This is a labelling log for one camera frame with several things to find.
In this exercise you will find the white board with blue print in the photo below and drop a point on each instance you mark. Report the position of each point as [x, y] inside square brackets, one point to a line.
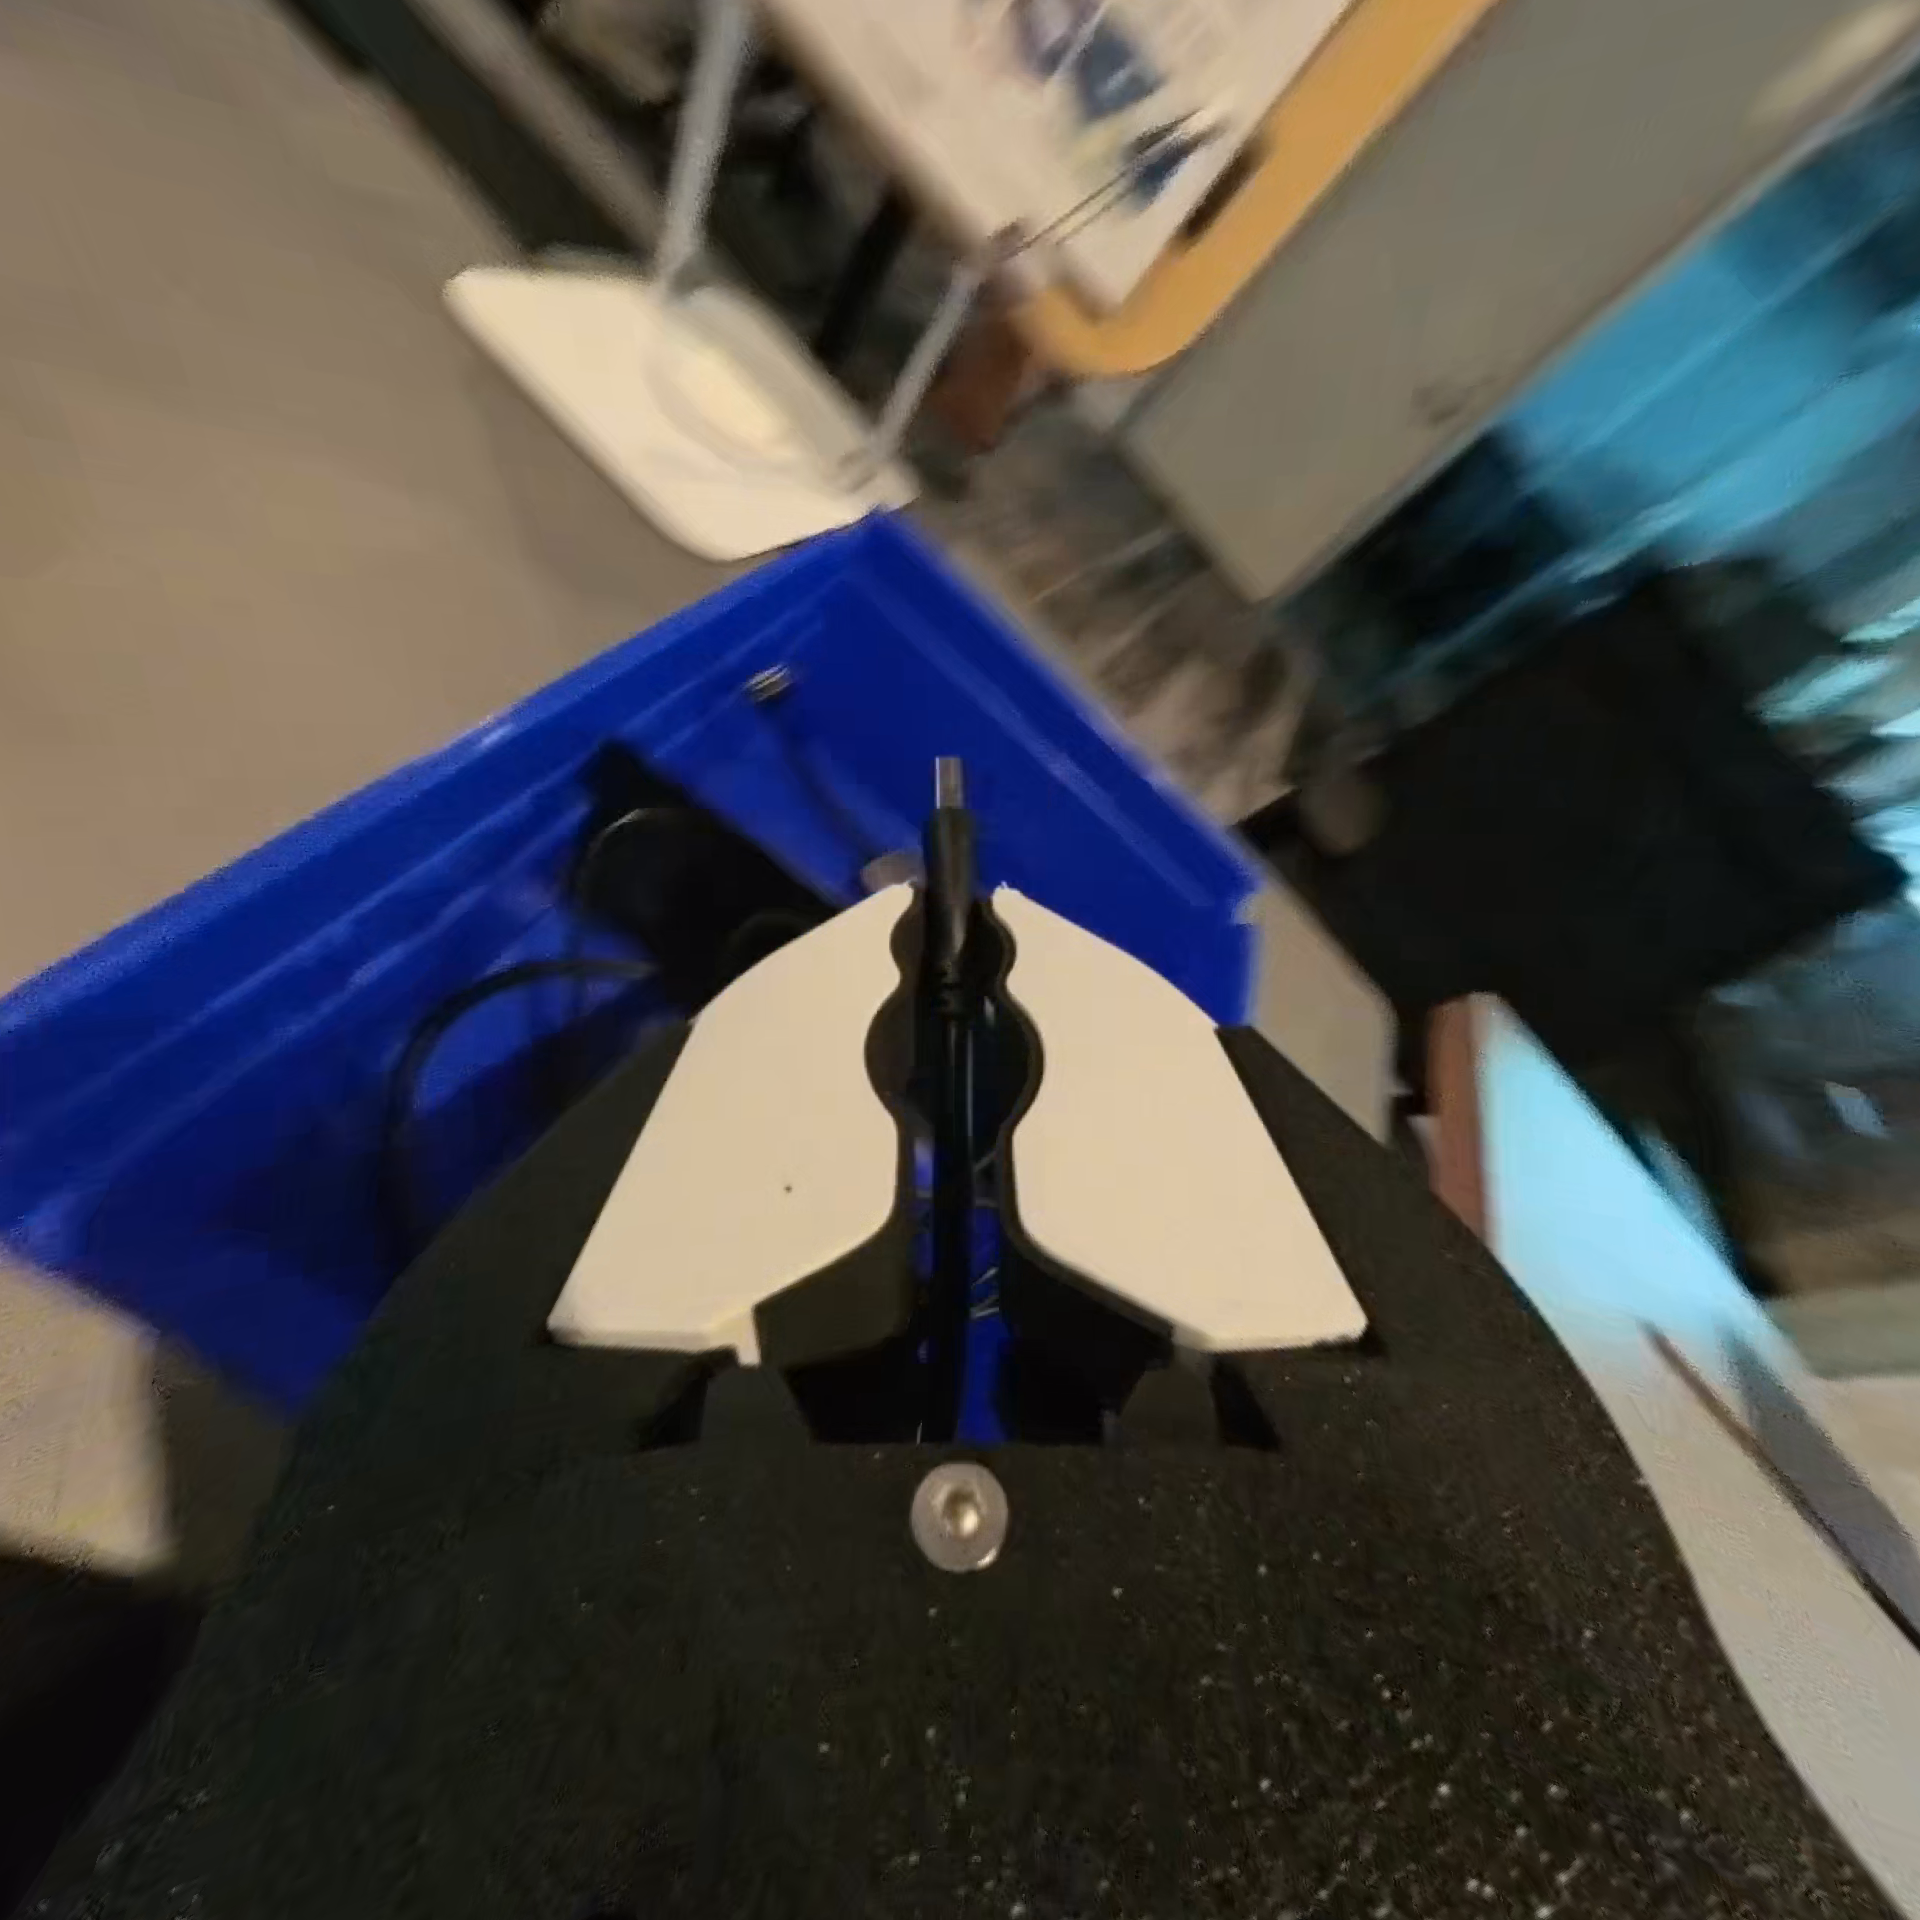
[975, 135]

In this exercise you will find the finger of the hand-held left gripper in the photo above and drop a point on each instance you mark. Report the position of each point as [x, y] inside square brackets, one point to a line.
[75, 1411]

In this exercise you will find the blue plastic bin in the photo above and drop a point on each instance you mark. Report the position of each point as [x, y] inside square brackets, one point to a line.
[301, 1051]

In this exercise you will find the white charger block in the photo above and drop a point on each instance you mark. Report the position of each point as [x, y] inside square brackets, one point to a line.
[892, 868]

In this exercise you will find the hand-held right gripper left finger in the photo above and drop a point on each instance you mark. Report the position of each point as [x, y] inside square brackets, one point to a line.
[734, 1140]

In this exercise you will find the grey cabinet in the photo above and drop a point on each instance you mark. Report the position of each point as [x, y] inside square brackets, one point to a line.
[1351, 391]

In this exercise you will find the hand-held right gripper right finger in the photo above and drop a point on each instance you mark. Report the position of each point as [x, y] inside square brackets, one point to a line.
[1171, 1154]

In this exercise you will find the table with wooden rim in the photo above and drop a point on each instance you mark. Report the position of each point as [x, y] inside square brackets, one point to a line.
[1200, 254]

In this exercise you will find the black chair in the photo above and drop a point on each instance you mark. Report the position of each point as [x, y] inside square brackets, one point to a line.
[1590, 811]

